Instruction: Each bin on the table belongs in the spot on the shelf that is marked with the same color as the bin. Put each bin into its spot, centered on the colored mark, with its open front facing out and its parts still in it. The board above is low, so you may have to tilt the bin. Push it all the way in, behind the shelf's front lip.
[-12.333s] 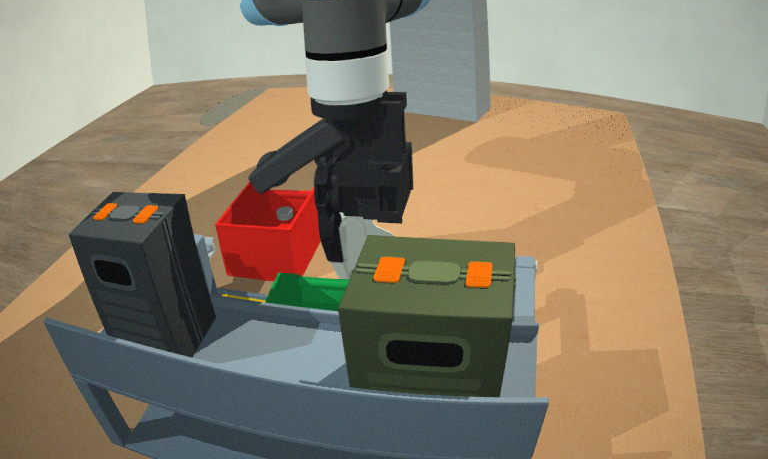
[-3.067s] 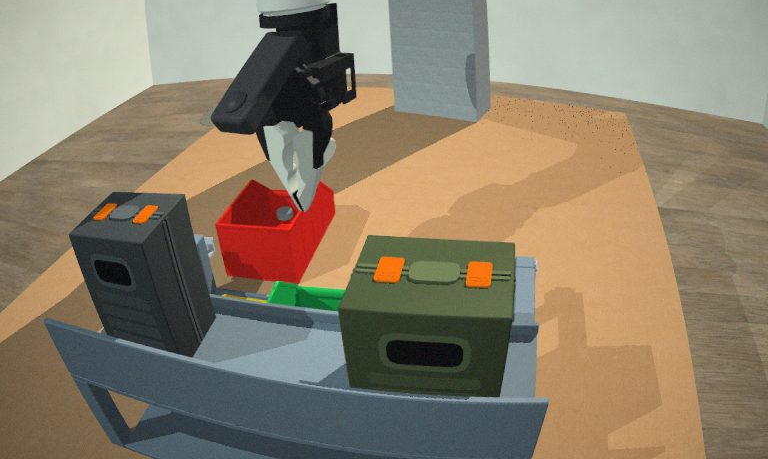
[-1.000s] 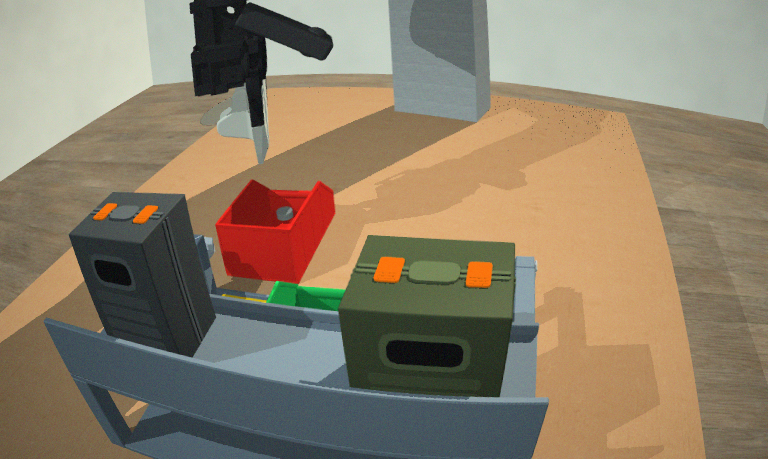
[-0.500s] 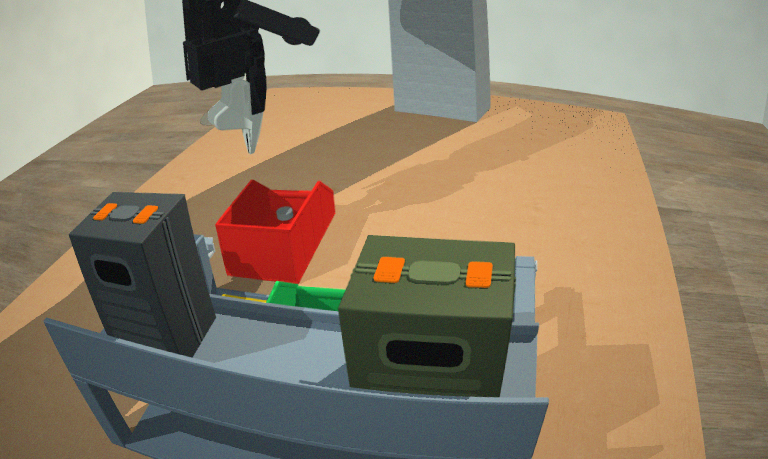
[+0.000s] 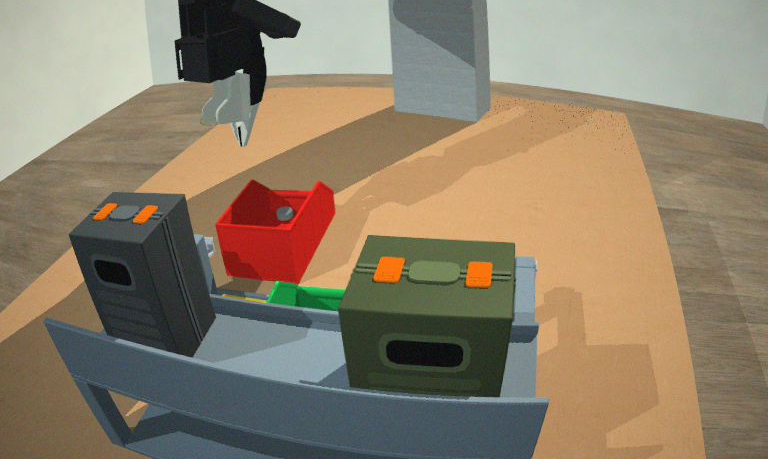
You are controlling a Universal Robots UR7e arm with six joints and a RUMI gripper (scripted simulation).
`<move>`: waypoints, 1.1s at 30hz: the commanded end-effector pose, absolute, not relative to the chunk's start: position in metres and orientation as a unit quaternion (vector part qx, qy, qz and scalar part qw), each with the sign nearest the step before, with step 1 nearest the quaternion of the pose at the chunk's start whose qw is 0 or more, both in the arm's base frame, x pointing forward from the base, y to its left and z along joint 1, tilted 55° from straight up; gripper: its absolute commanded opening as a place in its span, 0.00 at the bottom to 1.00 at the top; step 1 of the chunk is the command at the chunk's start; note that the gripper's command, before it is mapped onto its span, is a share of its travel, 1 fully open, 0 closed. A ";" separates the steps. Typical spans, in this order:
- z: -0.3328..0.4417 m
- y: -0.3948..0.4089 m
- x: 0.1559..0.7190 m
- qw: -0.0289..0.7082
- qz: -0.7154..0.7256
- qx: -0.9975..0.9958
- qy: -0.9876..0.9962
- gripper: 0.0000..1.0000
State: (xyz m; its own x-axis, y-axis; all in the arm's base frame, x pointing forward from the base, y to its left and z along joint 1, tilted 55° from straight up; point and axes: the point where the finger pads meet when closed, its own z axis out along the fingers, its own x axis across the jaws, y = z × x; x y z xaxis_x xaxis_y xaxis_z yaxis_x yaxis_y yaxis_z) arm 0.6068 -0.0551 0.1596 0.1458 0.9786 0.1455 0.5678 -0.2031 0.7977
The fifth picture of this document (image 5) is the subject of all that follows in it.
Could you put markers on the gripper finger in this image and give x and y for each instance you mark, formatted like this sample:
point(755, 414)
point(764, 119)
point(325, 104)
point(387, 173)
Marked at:
point(245, 92)
point(210, 108)

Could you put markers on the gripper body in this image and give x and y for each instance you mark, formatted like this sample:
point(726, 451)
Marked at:
point(215, 42)

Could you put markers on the olive green tool case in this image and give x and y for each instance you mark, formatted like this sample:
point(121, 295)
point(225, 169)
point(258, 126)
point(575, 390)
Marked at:
point(429, 316)

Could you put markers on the green bin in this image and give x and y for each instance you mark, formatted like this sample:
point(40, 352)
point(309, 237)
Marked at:
point(301, 296)

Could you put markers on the dark grey tool case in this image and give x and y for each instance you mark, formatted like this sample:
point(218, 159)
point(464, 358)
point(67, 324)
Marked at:
point(138, 256)

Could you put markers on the red bin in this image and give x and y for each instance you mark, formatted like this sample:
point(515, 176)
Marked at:
point(256, 245)

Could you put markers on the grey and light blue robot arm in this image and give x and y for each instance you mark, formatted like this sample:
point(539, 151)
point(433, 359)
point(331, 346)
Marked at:
point(270, 21)

